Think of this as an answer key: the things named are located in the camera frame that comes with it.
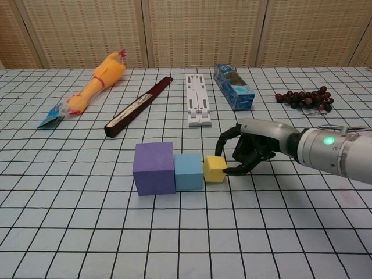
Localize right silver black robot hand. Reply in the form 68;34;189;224
214;118;300;177

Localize small yellow cube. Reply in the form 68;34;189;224
202;155;228;184

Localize light blue cube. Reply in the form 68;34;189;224
173;153;205;192

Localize large purple cube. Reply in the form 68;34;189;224
133;141;177;196

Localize dark red grape bunch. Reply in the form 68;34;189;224
274;85;334;116

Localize blue cookie box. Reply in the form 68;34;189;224
213;63;256;112

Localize white folding laptop stand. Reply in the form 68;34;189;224
184;74;213;128

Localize beige woven folding screen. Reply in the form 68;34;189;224
0;0;372;70

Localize dark red folded fan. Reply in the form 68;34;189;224
103;76;174;139

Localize yellow rubber chicken toy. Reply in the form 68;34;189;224
66;49;128;117

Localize light blue checkered tablecloth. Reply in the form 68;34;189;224
0;67;372;279

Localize small blue packet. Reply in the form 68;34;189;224
37;102;69;130

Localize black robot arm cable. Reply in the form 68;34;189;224
318;125;372;133

